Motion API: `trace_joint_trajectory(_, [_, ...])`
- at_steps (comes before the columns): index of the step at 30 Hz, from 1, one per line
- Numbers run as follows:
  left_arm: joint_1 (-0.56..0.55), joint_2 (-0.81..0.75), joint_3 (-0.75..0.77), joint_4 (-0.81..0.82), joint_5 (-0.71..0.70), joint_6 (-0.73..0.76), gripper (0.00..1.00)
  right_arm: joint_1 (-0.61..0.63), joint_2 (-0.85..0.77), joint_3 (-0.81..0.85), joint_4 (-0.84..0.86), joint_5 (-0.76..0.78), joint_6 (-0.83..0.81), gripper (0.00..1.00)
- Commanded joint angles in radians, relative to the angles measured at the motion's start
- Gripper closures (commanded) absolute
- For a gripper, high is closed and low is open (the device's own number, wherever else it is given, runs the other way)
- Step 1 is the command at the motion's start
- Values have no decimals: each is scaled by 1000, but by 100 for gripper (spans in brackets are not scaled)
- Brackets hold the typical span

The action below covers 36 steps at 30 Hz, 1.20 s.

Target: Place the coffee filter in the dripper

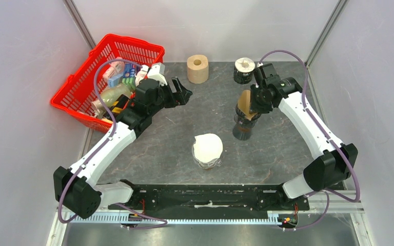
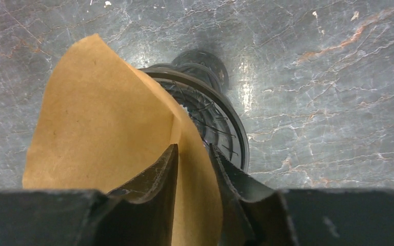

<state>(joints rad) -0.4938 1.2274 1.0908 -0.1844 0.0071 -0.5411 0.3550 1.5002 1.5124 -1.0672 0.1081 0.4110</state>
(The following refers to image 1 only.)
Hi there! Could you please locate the brown paper coffee filter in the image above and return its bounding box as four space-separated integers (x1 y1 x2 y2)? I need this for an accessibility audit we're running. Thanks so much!
237 90 257 120

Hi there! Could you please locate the black yellow package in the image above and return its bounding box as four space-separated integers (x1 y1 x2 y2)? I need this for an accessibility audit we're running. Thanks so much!
101 94 129 123

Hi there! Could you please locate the beige paper roll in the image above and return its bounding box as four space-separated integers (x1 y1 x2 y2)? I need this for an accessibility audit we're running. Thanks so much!
187 54 209 84

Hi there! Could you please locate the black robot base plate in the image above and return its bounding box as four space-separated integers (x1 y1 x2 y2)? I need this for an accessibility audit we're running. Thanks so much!
124 184 310 220

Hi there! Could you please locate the white bottle in basket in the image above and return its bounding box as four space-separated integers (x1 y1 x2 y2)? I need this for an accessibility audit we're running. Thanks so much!
135 65 149 87

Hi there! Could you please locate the white paper coffee filter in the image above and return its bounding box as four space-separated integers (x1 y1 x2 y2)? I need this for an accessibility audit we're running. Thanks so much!
192 133 223 163

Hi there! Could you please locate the blue snack box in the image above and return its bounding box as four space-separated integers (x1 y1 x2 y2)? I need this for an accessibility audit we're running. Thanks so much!
122 63 140 86

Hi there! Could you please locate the black wrapped paper roll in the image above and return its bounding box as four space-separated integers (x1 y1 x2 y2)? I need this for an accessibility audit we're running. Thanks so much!
233 57 255 85

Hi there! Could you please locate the small glass server cup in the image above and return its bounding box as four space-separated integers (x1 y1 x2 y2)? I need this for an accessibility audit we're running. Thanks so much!
198 163 216 170

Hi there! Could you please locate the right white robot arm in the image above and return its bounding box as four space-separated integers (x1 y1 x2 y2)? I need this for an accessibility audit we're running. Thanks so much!
249 63 358 210

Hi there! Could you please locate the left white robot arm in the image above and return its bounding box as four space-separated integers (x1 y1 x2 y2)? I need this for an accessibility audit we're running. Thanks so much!
53 77 193 219

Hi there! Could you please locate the dark smoked plastic dripper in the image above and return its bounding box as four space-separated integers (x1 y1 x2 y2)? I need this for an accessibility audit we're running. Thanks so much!
234 105 261 129

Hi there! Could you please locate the pale green liquid bottle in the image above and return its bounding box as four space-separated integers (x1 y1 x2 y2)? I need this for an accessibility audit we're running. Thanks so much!
91 83 136 117

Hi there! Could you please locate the clear glass dripper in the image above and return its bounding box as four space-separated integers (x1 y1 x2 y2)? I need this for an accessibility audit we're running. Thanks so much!
192 149 222 170

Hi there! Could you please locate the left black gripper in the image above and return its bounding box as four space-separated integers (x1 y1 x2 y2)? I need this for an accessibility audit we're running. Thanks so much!
148 77 192 116

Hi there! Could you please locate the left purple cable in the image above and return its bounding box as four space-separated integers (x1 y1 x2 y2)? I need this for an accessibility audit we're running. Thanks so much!
57 59 169 231

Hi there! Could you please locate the red plastic shopping basket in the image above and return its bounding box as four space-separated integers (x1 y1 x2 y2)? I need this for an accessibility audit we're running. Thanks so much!
50 34 165 133

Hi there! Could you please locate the pink white packet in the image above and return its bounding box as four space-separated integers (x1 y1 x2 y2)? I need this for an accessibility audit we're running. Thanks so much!
102 61 125 82

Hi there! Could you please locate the dark glass carafe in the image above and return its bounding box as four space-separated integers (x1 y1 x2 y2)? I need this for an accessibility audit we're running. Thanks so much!
232 124 252 141

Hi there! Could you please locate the aluminium slotted rail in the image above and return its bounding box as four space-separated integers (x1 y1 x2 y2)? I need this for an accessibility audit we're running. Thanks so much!
71 193 365 227

